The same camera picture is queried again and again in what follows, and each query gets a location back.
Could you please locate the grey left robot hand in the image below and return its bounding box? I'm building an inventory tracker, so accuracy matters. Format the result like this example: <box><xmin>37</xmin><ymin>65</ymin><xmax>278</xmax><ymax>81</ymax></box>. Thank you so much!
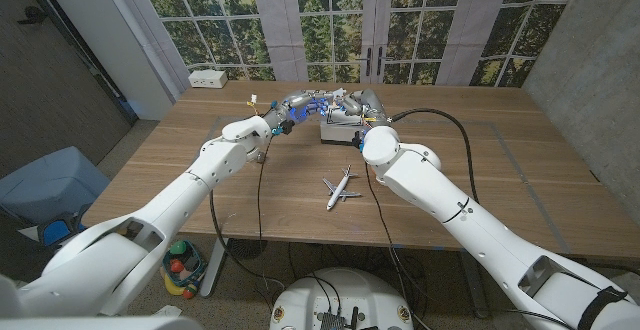
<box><xmin>263</xmin><ymin>88</ymin><xmax>347</xmax><ymax>130</ymax></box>

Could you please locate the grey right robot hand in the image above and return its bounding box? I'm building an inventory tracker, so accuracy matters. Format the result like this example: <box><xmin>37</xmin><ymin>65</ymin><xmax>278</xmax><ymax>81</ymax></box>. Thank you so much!
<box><xmin>335</xmin><ymin>88</ymin><xmax>391</xmax><ymax>129</ymax></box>

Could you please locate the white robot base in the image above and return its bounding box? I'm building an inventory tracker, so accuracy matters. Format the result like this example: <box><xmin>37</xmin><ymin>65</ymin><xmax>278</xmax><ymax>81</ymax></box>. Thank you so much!
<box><xmin>269</xmin><ymin>267</ymin><xmax>415</xmax><ymax>330</ymax></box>

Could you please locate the white toy airplane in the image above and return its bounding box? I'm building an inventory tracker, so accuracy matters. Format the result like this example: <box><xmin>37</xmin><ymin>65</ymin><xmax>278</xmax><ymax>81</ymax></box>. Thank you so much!
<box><xmin>321</xmin><ymin>164</ymin><xmax>362</xmax><ymax>212</ymax></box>

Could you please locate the white box with black border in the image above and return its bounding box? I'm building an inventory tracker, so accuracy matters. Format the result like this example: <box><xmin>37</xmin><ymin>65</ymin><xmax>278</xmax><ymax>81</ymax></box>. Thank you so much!
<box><xmin>319</xmin><ymin>107</ymin><xmax>367</xmax><ymax>147</ymax></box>

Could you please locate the white power strip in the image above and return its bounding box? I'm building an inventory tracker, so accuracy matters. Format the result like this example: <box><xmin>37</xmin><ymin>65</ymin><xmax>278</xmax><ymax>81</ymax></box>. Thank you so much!
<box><xmin>187</xmin><ymin>69</ymin><xmax>229</xmax><ymax>90</ymax></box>

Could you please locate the black round floor disc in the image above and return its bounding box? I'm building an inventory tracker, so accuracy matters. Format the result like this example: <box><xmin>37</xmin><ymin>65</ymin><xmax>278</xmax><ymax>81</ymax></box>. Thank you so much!
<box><xmin>227</xmin><ymin>238</ymin><xmax>269</xmax><ymax>262</ymax></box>

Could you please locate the grey table leg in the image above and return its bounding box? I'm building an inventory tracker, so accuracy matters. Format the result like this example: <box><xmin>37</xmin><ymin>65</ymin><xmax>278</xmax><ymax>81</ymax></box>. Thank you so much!
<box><xmin>199</xmin><ymin>237</ymin><xmax>230</xmax><ymax>300</ymax></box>
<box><xmin>457</xmin><ymin>249</ymin><xmax>491</xmax><ymax>320</ymax></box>

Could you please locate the basket of colourful toys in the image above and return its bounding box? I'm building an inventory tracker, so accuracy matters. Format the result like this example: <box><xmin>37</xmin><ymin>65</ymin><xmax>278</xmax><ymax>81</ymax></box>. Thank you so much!
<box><xmin>160</xmin><ymin>239</ymin><xmax>209</xmax><ymax>300</ymax></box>

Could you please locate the white paper scrap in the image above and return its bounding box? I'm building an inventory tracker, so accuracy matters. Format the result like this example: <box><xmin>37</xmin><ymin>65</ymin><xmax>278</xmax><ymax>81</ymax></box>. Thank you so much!
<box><xmin>149</xmin><ymin>304</ymin><xmax>184</xmax><ymax>319</ymax></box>

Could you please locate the blue storage bin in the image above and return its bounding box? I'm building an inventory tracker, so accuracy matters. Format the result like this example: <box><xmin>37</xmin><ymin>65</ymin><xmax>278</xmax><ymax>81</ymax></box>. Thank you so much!
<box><xmin>0</xmin><ymin>145</ymin><xmax>111</xmax><ymax>226</ymax></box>

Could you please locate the white robot chest shell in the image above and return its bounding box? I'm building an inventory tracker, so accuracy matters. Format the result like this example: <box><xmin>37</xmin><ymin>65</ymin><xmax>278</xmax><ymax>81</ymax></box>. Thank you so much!
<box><xmin>0</xmin><ymin>316</ymin><xmax>204</xmax><ymax>330</ymax></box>

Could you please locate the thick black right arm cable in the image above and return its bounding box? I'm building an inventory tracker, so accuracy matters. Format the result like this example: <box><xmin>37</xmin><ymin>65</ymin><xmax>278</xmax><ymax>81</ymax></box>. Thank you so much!
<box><xmin>389</xmin><ymin>107</ymin><xmax>481</xmax><ymax>205</ymax></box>

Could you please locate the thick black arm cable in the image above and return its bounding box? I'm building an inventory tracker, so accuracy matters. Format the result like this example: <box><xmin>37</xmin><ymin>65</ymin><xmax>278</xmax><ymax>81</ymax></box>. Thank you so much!
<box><xmin>389</xmin><ymin>107</ymin><xmax>481</xmax><ymax>205</ymax></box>
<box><xmin>208</xmin><ymin>189</ymin><xmax>286</xmax><ymax>291</ymax></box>

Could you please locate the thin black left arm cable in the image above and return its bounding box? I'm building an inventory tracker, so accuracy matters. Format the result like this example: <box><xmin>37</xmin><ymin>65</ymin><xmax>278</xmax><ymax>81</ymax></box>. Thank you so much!
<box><xmin>256</xmin><ymin>137</ymin><xmax>274</xmax><ymax>291</ymax></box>

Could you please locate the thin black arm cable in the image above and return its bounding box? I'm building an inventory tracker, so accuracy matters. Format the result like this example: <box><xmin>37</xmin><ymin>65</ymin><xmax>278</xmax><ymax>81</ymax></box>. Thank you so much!
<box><xmin>256</xmin><ymin>137</ymin><xmax>274</xmax><ymax>291</ymax></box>
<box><xmin>363</xmin><ymin>162</ymin><xmax>402</xmax><ymax>271</ymax></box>

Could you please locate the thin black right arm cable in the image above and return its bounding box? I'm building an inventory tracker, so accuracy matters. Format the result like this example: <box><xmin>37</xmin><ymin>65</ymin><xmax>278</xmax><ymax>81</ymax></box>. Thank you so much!
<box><xmin>363</xmin><ymin>162</ymin><xmax>402</xmax><ymax>271</ymax></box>

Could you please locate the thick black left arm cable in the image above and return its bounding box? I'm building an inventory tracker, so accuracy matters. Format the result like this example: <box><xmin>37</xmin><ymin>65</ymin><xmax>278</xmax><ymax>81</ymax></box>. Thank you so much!
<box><xmin>208</xmin><ymin>189</ymin><xmax>286</xmax><ymax>291</ymax></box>

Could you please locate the black door handle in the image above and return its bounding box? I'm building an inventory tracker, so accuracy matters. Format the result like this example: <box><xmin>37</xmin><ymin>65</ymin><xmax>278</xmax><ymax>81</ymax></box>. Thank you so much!
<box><xmin>17</xmin><ymin>5</ymin><xmax>49</xmax><ymax>26</ymax></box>

